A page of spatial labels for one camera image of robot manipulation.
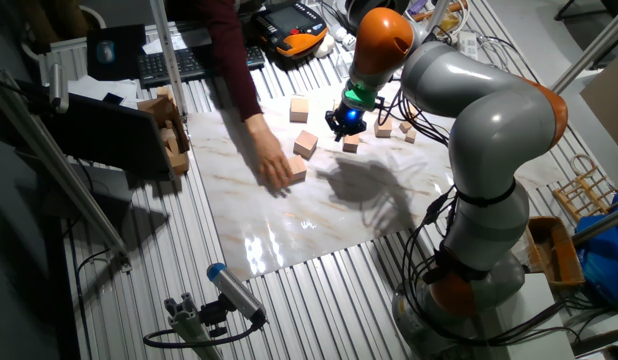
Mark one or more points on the dark computer mouse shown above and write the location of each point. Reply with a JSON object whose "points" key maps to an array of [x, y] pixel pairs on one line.
{"points": [[106, 51]]}

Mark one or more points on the clear plastic container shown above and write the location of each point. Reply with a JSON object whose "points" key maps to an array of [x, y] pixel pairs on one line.
{"points": [[343, 62]]}

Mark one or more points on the black monitor screen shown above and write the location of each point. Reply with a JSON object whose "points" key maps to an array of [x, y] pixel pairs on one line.
{"points": [[109, 132]]}

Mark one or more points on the forearm in dark sleeve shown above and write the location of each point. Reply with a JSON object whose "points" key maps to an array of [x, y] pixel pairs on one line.
{"points": [[229, 50]]}

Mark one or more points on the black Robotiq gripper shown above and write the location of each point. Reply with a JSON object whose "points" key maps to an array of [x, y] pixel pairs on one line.
{"points": [[349, 117]]}

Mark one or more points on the white paper sheet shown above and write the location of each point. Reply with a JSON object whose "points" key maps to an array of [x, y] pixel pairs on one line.
{"points": [[159, 45]]}

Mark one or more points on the stack of white papers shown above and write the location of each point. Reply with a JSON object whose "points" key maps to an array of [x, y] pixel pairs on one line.
{"points": [[101, 89]]}

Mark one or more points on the slanted aluminium profile beam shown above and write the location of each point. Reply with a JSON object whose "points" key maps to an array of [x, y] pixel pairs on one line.
{"points": [[64, 175]]}

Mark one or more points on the black camera clamp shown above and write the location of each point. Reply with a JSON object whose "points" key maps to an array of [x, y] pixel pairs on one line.
{"points": [[214, 315]]}

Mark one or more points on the white power strip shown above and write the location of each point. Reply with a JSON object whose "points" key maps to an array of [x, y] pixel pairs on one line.
{"points": [[468, 45]]}

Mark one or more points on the orange brown bin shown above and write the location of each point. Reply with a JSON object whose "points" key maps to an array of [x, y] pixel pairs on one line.
{"points": [[554, 245]]}

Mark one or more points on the large wooden cube block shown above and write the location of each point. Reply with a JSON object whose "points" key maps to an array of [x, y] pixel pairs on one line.
{"points": [[300, 169], [351, 145], [299, 109], [383, 129], [305, 144]]}

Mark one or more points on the silver camera with blue end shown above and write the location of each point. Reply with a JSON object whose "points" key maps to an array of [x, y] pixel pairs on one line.
{"points": [[234, 290]]}

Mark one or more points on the black mouse pad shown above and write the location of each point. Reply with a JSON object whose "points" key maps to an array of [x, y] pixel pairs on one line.
{"points": [[124, 55]]}

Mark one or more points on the small wooden cube block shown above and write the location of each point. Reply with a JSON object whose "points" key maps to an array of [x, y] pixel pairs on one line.
{"points": [[412, 118], [410, 136], [405, 126]]}

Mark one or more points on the person's bare hand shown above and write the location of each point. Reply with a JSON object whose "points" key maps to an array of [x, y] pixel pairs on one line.
{"points": [[271, 155]]}

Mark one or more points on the short aluminium mount profile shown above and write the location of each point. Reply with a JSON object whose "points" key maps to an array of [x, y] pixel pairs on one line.
{"points": [[189, 325]]}

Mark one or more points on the brown cardboard sheet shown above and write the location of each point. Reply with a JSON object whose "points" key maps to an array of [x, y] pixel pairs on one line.
{"points": [[611, 100]]}

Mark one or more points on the white power plug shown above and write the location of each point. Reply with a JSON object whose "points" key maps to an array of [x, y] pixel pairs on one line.
{"points": [[346, 37]]}

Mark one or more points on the black filament spool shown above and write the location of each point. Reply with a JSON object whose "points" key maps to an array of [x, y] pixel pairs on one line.
{"points": [[354, 7]]}

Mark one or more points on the black computer keyboard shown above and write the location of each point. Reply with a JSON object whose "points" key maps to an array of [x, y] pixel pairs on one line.
{"points": [[164, 65]]}

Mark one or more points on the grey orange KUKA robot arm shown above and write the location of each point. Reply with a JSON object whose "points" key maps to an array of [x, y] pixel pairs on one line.
{"points": [[494, 130]]}

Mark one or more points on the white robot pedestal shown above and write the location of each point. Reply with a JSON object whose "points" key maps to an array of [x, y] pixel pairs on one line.
{"points": [[534, 320]]}

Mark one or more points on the white round object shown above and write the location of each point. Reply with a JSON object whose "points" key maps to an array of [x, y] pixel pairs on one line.
{"points": [[325, 46]]}

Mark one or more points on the silver depth camera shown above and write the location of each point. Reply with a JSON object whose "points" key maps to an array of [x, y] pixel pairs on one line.
{"points": [[59, 87]]}

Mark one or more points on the white marble pattern mat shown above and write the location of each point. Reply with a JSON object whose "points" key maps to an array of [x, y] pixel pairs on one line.
{"points": [[269, 240]]}

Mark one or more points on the brown cardboard box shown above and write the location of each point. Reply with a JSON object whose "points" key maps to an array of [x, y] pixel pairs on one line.
{"points": [[159, 107]]}

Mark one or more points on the orange black teach pendant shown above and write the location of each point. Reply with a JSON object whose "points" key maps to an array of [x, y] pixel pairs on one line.
{"points": [[289, 27]]}

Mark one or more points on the blue bag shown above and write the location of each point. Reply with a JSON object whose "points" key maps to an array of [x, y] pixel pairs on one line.
{"points": [[606, 255]]}

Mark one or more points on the aluminium profile post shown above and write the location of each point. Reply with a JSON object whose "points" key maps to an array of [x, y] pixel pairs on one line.
{"points": [[168, 60], [436, 12], [591, 50]]}

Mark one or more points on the wooden lattice rack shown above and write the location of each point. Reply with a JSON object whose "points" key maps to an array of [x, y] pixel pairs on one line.
{"points": [[586, 192]]}

